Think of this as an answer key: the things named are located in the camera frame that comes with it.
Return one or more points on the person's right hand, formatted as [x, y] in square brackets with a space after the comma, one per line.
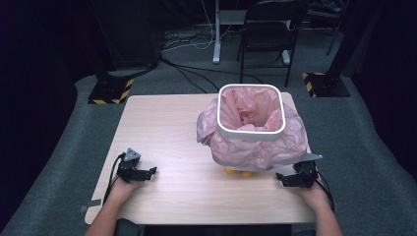
[311, 196]

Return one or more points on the person's left hand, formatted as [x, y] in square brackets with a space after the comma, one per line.
[123, 188]

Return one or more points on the black folding chair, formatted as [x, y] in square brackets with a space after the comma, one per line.
[267, 36]

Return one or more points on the dark furniture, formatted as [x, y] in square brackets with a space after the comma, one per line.
[327, 13]

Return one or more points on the grey tape piece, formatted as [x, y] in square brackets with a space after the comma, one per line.
[90, 206]

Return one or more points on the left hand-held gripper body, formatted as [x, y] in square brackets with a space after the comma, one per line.
[131, 173]

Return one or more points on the black stand with striped base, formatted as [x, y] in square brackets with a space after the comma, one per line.
[109, 90]
[327, 86]

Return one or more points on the pink plastic trash bag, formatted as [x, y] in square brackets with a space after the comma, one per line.
[259, 152]

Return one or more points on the white desk frame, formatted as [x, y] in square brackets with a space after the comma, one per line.
[216, 39]

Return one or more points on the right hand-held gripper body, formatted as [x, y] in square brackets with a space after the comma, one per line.
[305, 177]

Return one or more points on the black chair armrest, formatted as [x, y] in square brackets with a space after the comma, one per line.
[305, 233]
[128, 228]

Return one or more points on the black curtain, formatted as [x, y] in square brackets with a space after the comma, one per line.
[29, 82]
[390, 82]

